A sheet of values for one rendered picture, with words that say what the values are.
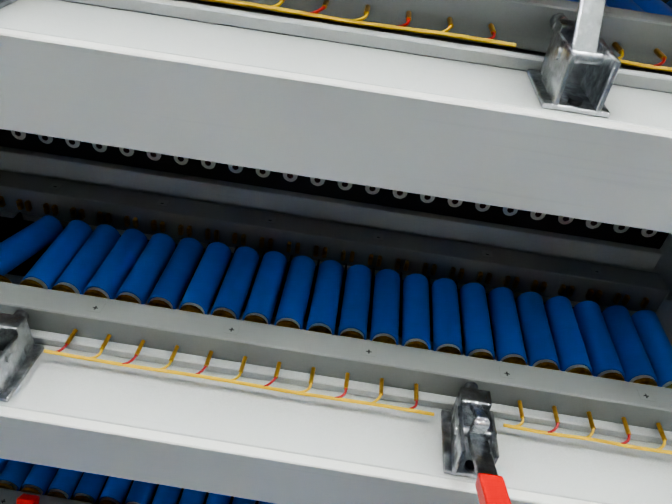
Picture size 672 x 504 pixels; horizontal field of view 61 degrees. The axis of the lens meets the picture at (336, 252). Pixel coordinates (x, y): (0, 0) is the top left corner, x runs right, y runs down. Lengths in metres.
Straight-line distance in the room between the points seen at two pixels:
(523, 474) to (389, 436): 0.07
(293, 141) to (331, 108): 0.02
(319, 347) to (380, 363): 0.04
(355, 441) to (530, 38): 0.23
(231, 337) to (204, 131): 0.13
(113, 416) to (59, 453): 0.04
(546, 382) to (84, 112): 0.28
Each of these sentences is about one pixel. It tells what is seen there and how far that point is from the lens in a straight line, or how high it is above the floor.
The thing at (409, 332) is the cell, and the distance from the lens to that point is 0.37.
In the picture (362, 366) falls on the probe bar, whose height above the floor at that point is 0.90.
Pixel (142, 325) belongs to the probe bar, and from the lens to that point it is 0.35.
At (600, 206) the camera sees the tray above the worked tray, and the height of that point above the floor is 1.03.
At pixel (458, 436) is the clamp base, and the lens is 0.32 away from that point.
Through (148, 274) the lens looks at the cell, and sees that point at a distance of 0.40.
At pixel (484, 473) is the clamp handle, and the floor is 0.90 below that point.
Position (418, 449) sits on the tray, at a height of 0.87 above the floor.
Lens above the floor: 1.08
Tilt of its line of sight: 22 degrees down
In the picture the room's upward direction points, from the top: 9 degrees clockwise
